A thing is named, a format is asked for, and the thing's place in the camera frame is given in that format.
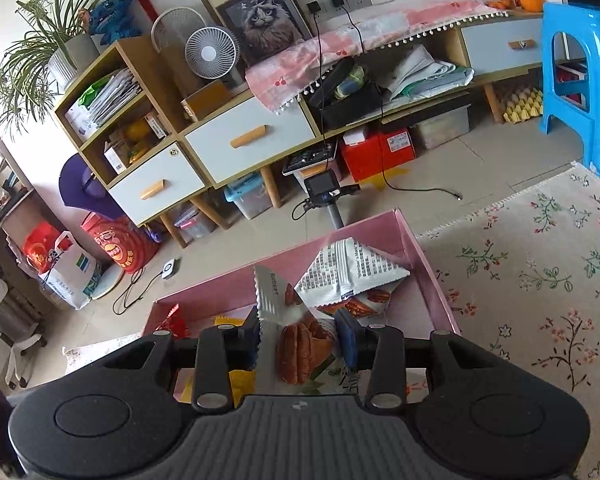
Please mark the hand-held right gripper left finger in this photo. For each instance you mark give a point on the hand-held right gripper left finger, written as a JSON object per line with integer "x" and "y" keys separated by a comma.
{"x": 215, "y": 365}

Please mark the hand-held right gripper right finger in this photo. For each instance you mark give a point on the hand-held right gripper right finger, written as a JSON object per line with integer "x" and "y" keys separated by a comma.
{"x": 348, "y": 337}

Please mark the yellow snack packet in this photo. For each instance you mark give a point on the yellow snack packet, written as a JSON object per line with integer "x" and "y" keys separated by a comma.
{"x": 241, "y": 387}

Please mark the silver pecan snack packet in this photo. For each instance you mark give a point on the silver pecan snack packet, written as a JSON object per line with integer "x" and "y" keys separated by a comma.
{"x": 300, "y": 350}

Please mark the pink cardboard box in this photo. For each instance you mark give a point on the pink cardboard box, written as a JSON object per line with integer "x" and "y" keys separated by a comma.
{"x": 215, "y": 285}

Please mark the red snack packet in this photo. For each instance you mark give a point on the red snack packet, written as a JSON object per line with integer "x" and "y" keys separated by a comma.
{"x": 176, "y": 327}

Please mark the white pecan snack packet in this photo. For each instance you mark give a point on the white pecan snack packet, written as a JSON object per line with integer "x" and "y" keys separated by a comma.
{"x": 350, "y": 270}

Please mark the white charger puck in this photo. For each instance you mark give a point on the white charger puck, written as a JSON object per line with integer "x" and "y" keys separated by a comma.
{"x": 168, "y": 268}

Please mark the small floral mat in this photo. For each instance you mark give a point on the small floral mat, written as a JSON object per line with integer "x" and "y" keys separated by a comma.
{"x": 100, "y": 352}

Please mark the round white board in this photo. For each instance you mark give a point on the round white board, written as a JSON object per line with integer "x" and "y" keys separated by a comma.
{"x": 107, "y": 282}

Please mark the small clear storage box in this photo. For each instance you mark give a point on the small clear storage box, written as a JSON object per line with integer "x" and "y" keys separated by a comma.
{"x": 195, "y": 222}

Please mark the red round bag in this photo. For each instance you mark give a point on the red round bag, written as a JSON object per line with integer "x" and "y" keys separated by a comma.
{"x": 117, "y": 245}

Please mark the yellow paper sheet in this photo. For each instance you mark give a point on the yellow paper sheet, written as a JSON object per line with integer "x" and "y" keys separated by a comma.
{"x": 390, "y": 179}

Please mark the white paper bag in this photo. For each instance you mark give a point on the white paper bag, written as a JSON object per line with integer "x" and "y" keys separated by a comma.
{"x": 72, "y": 275}

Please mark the blue lid storage box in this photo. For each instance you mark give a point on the blue lid storage box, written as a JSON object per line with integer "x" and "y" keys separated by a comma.
{"x": 247, "y": 195}

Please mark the red box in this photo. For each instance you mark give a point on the red box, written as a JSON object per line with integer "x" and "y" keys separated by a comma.
{"x": 375, "y": 157}

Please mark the black electronic device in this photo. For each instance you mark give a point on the black electronic device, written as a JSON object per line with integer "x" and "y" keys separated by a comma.
{"x": 307, "y": 157}

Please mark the floral rug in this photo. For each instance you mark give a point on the floral rug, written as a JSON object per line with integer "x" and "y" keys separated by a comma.
{"x": 530, "y": 285}

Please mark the red gift bag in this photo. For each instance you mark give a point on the red gift bag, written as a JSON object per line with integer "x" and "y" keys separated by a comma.
{"x": 39, "y": 247}

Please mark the grey office chair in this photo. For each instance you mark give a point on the grey office chair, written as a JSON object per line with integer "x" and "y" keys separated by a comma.
{"x": 5, "y": 320}

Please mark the wide white drawer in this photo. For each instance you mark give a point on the wide white drawer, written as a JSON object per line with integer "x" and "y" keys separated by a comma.
{"x": 215, "y": 147}

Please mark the purple cap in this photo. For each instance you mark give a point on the purple cap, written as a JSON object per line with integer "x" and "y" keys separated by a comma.
{"x": 77, "y": 185}

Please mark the black bag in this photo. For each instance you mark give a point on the black bag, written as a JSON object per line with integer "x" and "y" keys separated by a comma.
{"x": 350, "y": 107}

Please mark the clear plastic storage box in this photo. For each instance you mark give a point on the clear plastic storage box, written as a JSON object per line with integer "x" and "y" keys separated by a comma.
{"x": 442, "y": 127}

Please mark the small white carton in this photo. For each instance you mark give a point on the small white carton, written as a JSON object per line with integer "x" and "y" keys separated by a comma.
{"x": 115, "y": 157}

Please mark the yellow fruit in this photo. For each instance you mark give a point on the yellow fruit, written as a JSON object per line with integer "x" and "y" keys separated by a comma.
{"x": 136, "y": 132}

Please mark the small printed carton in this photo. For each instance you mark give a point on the small printed carton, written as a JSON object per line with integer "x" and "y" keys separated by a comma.
{"x": 156, "y": 125}

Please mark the dark shelf rack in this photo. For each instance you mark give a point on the dark shelf rack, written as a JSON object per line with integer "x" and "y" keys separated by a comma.
{"x": 12, "y": 220}

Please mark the brown cardboard box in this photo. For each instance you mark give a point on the brown cardboard box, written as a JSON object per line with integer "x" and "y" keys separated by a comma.
{"x": 205, "y": 100}

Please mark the folded white green bags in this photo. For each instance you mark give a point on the folded white green bags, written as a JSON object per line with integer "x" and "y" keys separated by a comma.
{"x": 425, "y": 75}

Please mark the pink cherry print cloth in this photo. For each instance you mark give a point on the pink cherry print cloth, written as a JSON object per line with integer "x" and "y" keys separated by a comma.
{"x": 300, "y": 60}

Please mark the long wooden tv cabinet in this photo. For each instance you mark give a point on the long wooden tv cabinet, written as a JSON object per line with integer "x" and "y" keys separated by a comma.
{"x": 445, "y": 67}

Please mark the stack of papers and bags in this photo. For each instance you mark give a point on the stack of papers and bags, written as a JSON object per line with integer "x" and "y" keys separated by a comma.
{"x": 107, "y": 97}

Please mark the yellow egg tray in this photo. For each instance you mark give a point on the yellow egg tray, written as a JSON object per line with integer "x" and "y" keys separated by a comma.
{"x": 522, "y": 105}

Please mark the wooden cube cabinet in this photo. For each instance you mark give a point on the wooden cube cabinet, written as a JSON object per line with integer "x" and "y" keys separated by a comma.
{"x": 145, "y": 62}

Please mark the small white desk fan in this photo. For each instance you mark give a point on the small white desk fan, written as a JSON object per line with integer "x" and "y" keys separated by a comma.
{"x": 211, "y": 52}

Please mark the framed cat picture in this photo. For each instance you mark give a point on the framed cat picture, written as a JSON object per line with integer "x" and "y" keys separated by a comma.
{"x": 265, "y": 20}

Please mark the black charger plug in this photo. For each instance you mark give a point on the black charger plug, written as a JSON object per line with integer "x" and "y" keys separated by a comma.
{"x": 336, "y": 1}
{"x": 314, "y": 7}

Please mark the potted green plant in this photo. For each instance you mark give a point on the potted green plant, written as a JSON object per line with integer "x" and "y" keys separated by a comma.
{"x": 72, "y": 57}

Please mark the blue plush toy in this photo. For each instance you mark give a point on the blue plush toy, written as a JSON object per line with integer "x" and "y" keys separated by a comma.
{"x": 112, "y": 17}

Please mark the orange fruit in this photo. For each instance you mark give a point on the orange fruit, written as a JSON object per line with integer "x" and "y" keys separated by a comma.
{"x": 531, "y": 1}

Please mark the action camera on tripod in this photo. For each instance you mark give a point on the action camera on tripod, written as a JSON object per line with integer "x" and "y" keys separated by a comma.
{"x": 320, "y": 185}

